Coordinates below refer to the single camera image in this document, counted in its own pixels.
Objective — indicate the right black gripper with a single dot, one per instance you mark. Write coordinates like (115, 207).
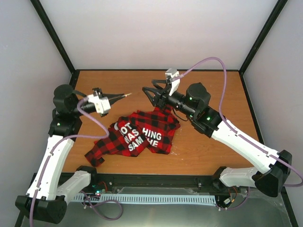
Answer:
(163, 94)

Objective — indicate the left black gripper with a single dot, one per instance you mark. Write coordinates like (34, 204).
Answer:
(107, 95)

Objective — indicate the red black plaid shirt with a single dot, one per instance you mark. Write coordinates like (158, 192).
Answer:
(130, 135)

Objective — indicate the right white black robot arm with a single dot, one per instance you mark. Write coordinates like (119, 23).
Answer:
(270, 168)

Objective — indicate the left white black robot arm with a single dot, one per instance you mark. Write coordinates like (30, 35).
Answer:
(46, 200)

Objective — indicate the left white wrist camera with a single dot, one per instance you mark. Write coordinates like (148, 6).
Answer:
(102, 104)

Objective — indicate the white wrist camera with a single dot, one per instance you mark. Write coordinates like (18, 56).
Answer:
(172, 78)
(102, 104)

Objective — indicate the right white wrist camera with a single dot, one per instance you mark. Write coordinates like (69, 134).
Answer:
(172, 78)

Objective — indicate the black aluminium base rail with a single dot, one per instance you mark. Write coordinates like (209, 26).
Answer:
(198, 183)

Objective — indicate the light blue slotted cable duct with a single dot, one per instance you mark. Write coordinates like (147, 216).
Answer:
(208, 200)

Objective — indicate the left black frame post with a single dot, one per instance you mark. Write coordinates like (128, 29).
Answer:
(52, 33)

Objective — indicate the black frame post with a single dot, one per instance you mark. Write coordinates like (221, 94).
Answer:
(273, 16)
(52, 33)

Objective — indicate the right black frame post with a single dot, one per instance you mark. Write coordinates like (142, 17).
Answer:
(273, 16)

